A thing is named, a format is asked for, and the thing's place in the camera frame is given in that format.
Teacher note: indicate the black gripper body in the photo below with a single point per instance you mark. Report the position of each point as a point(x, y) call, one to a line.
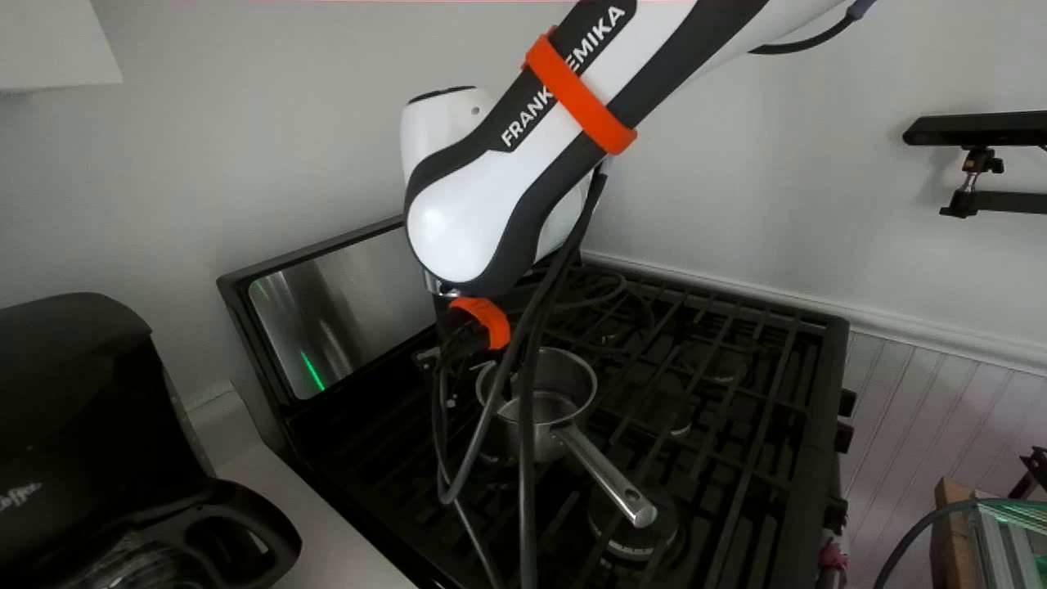
point(462, 352)

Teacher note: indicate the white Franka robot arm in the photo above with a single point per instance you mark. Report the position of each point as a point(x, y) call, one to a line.
point(477, 206)

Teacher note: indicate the round stove burner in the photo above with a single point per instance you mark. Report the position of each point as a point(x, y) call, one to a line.
point(632, 538)

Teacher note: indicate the black cast iron stove grate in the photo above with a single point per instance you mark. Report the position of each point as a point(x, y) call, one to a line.
point(708, 294)

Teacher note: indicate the black stove knob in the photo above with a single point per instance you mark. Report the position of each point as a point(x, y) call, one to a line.
point(844, 438)
point(834, 515)
point(844, 405)

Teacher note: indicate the black coffee maker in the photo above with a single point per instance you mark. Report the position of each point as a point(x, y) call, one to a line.
point(75, 414)

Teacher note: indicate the wooden box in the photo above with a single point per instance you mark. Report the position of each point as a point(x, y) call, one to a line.
point(952, 533)

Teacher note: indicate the green translucent panel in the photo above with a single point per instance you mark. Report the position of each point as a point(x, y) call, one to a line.
point(1016, 545)

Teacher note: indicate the white wall cabinet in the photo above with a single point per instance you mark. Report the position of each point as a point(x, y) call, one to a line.
point(54, 37)

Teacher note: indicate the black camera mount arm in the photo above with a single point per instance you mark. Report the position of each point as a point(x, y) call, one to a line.
point(982, 128)

